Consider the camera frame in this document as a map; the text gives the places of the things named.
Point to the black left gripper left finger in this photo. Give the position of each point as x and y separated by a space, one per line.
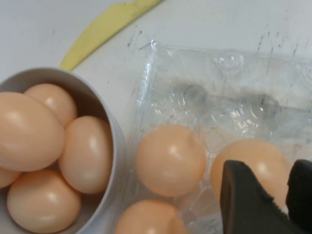
243 207

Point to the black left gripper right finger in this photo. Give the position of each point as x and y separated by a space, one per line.
301 190

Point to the tan plastic egg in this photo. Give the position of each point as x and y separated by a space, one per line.
56 102
6 176
256 156
170 159
44 202
146 219
87 156
26 131

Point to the clear plastic egg tray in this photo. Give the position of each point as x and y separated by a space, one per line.
219 102

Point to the grey round bowl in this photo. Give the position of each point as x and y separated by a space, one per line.
119 156

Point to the yellow plastic knife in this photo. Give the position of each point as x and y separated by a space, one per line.
97 31

